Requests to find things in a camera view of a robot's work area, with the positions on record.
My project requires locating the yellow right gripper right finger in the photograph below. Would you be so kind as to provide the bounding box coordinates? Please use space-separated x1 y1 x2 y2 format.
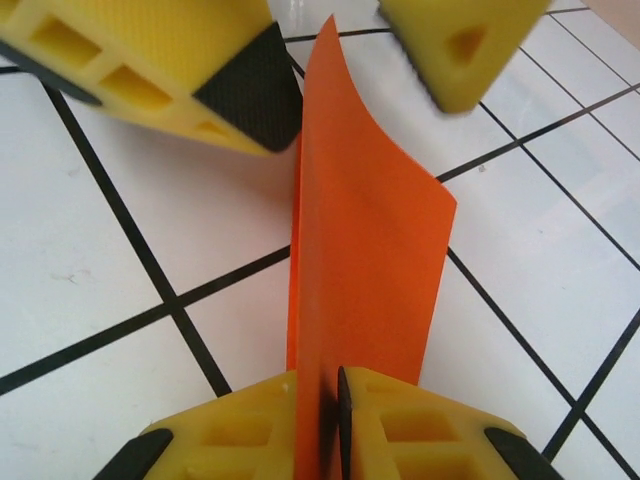
337 365 556 480

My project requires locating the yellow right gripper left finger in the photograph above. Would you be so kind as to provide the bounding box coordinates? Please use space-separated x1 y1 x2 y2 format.
94 370 301 480

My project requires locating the orange cloth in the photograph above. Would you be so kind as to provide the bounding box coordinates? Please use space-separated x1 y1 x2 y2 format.
285 13 459 480

